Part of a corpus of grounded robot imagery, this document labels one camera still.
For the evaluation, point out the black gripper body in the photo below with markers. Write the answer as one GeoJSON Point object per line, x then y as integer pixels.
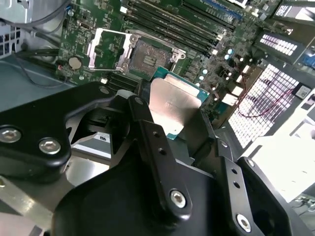
{"type": "Point", "coordinates": [118, 209]}

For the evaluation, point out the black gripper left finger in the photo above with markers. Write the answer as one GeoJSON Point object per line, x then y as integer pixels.
{"type": "Point", "coordinates": [152, 142]}

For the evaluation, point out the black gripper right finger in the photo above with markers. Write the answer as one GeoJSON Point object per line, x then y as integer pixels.
{"type": "Point", "coordinates": [230, 177]}

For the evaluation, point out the silver CPU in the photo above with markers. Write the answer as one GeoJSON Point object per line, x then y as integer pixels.
{"type": "Point", "coordinates": [172, 103]}

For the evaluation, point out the metal socket cover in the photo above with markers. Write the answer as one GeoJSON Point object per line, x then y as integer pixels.
{"type": "Point", "coordinates": [126, 51]}

